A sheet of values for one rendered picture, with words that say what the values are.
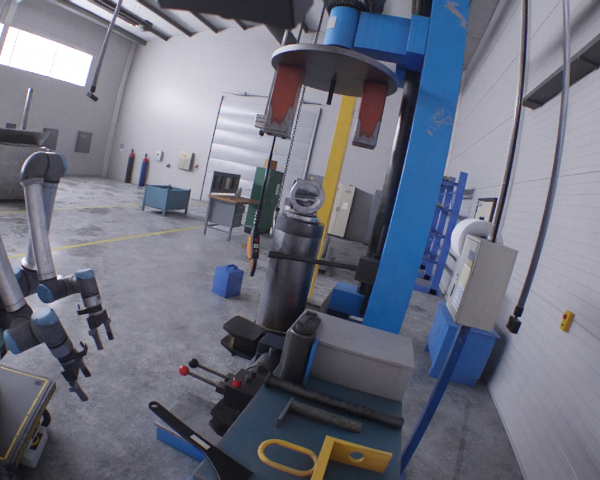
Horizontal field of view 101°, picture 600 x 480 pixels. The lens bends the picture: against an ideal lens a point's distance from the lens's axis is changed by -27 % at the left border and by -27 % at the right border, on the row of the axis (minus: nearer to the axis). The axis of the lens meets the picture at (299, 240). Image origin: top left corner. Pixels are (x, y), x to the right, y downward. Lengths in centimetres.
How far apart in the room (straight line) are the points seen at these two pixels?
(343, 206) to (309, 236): 1020
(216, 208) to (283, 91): 623
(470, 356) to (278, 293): 261
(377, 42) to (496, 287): 121
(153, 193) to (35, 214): 801
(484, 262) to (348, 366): 84
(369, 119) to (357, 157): 1075
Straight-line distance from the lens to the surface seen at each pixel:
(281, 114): 150
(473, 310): 165
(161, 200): 933
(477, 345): 367
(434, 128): 139
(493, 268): 163
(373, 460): 82
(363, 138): 146
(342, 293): 161
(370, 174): 1212
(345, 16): 162
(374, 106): 150
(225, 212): 752
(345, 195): 1160
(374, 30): 159
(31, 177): 161
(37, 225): 160
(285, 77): 155
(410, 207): 135
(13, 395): 209
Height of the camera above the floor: 164
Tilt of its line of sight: 10 degrees down
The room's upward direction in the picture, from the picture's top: 13 degrees clockwise
